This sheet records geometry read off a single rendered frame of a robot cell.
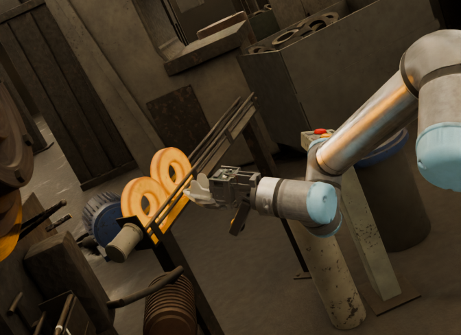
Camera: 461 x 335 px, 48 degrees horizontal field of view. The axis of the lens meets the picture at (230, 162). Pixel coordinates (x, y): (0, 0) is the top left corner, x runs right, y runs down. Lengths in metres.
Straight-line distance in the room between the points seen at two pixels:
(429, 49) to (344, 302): 1.09
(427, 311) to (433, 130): 1.11
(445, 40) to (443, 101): 0.11
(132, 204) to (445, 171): 0.85
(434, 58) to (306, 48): 2.13
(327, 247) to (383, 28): 1.80
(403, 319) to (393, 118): 0.94
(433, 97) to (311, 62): 2.18
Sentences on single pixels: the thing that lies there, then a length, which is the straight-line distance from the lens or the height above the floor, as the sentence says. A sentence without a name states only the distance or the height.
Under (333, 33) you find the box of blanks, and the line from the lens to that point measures 3.01.
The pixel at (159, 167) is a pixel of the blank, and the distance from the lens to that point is 1.48.
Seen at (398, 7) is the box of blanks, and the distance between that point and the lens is 3.26.
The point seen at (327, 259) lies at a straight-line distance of 1.68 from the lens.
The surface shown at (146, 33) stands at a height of 1.10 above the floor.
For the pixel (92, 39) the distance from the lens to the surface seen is 3.62.
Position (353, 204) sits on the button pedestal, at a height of 0.38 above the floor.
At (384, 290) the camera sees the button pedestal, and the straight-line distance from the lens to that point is 1.86.
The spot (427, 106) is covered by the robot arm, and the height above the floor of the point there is 0.87.
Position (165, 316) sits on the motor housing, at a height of 0.52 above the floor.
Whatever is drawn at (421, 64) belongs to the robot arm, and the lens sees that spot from 0.84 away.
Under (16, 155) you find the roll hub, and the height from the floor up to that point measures 1.02.
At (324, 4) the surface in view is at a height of 0.70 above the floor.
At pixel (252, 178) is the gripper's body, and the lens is 1.20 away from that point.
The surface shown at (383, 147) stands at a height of 0.42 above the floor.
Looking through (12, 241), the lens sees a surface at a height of 0.89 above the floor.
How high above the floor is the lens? 1.12
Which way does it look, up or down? 17 degrees down
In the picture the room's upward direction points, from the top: 25 degrees counter-clockwise
